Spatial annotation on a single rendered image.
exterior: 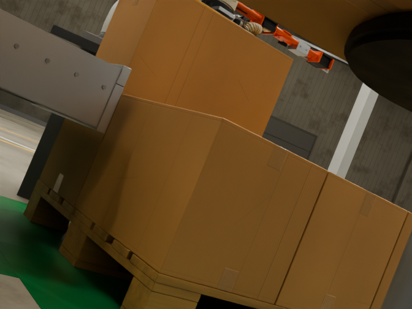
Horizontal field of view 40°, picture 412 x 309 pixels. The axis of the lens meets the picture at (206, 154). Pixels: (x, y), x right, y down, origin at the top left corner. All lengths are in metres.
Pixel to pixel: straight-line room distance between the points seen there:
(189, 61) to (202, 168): 0.71
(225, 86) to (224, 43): 0.15
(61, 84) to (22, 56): 0.13
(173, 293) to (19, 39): 0.77
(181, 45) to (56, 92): 0.53
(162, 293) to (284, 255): 0.38
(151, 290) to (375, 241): 0.77
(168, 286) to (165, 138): 0.40
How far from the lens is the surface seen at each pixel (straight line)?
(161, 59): 1.94
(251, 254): 1.51
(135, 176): 1.60
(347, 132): 5.23
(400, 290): 0.66
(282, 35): 2.42
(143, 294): 1.40
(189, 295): 1.43
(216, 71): 2.04
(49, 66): 1.63
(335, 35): 0.73
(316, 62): 2.56
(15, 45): 1.60
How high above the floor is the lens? 0.40
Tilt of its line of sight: 2 degrees up
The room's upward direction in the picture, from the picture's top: 23 degrees clockwise
